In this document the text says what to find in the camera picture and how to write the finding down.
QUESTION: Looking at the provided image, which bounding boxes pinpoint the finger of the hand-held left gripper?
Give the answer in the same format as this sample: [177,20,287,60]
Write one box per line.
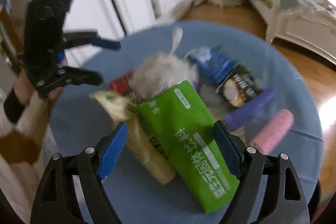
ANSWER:
[59,67,103,86]
[63,31,122,51]

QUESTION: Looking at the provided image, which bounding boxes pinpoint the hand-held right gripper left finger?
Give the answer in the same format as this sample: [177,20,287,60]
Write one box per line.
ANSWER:
[30,122,129,224]

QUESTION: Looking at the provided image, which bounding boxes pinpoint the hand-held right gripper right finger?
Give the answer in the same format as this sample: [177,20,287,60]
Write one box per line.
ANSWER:
[213,120,311,224]

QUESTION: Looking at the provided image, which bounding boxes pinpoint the cream yellow snack packet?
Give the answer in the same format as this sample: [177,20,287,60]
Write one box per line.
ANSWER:
[89,90,176,185]

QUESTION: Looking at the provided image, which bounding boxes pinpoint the green drink powder packet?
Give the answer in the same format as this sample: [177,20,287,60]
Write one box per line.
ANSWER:
[136,80,240,214]

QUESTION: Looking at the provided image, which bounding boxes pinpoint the person's left hand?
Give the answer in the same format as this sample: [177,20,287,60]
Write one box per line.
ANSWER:
[14,73,64,106]

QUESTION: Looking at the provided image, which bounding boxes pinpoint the red snack packet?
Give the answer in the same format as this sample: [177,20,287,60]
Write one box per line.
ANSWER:
[110,70,137,94]

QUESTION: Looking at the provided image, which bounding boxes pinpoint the purple tube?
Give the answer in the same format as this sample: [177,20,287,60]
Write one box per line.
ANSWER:
[224,88,276,131]

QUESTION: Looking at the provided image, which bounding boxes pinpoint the pink roll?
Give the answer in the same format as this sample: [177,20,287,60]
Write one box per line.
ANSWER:
[248,109,294,153]

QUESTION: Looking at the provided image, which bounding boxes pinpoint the round table, blue cloth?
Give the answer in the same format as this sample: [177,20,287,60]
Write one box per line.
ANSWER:
[43,20,324,224]

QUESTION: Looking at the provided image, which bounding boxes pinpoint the black snack packet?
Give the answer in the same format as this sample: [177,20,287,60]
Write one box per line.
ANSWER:
[217,64,265,109]

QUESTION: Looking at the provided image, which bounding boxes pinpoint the grey fluffy wad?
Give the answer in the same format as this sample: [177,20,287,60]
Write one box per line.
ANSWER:
[130,52,197,102]

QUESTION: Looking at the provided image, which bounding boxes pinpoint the white plastic strip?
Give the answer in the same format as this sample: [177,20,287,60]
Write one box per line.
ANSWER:
[171,27,183,56]

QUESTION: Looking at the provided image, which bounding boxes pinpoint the blue plastic packet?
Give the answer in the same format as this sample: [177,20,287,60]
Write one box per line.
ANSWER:
[185,46,237,83]

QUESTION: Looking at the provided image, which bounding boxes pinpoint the brown white checkered cloth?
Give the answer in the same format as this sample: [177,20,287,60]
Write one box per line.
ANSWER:
[0,93,57,214]

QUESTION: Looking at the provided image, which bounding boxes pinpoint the white bed frame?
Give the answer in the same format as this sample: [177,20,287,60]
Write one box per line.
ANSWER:
[236,0,336,65]

